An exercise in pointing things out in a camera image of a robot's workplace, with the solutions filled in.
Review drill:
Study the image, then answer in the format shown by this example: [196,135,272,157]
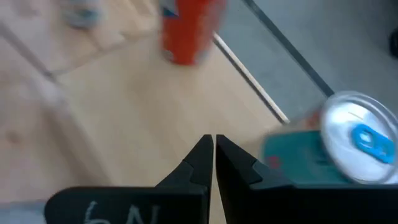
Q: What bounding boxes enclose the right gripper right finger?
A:
[216,134,398,224]

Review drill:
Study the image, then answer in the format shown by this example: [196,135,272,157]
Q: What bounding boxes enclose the red Fanta strawberry can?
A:
[158,0,228,66]

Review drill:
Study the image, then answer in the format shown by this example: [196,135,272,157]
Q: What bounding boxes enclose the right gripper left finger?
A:
[44,134,214,224]

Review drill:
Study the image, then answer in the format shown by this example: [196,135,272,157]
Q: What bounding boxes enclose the blue silver Red Bull can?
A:
[261,90,398,185]

